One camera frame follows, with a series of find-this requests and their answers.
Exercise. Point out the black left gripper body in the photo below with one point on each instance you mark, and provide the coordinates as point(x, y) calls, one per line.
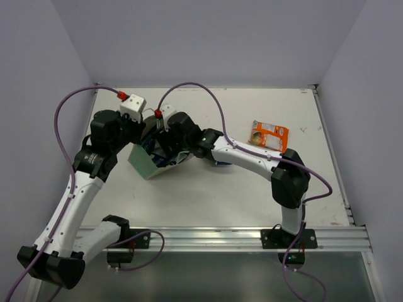
point(135, 128)

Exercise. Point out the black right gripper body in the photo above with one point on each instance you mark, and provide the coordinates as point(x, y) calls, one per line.
point(175, 144)

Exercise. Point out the blue white snack packet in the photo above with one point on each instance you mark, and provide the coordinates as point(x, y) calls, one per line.
point(162, 160)
point(221, 163)

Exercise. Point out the dark blue snack packet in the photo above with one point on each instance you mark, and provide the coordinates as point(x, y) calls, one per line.
point(148, 142)

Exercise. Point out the green paper gift bag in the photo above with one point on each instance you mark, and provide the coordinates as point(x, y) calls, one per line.
point(141, 161)

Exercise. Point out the orange snack packet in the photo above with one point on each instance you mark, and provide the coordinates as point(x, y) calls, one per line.
point(269, 136)

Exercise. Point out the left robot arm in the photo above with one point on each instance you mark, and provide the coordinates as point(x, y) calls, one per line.
point(57, 256)

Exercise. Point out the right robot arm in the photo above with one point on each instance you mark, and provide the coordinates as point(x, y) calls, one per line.
point(286, 172)

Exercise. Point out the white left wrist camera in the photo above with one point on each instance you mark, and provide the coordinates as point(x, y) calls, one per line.
point(133, 106)

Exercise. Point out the black left base bracket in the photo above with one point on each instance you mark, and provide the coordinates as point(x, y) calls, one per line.
point(142, 240)

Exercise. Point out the black base bracket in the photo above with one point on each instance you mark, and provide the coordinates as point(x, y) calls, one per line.
point(276, 238)
point(142, 240)

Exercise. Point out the black right base bracket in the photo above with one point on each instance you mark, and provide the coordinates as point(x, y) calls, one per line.
point(276, 238)

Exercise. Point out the aluminium mounting rail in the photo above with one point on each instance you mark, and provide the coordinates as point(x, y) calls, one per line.
point(247, 239)

